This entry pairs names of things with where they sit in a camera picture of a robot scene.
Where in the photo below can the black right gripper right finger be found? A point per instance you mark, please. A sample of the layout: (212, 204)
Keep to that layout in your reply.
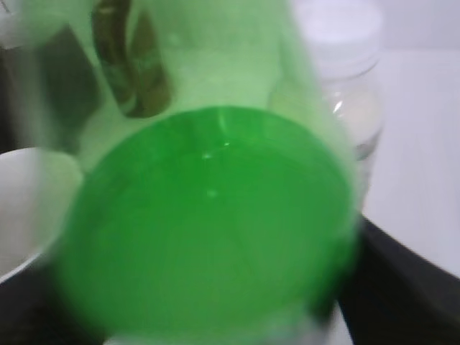
(394, 296)

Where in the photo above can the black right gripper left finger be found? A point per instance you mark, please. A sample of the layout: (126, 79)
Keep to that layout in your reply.
(45, 47)

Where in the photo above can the green sprite bottle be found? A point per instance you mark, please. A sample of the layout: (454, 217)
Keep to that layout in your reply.
(204, 215)

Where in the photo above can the black mug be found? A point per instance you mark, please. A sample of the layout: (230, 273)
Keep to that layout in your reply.
(37, 187)

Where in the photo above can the white milk bottle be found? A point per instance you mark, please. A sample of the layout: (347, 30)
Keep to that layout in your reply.
(329, 53)

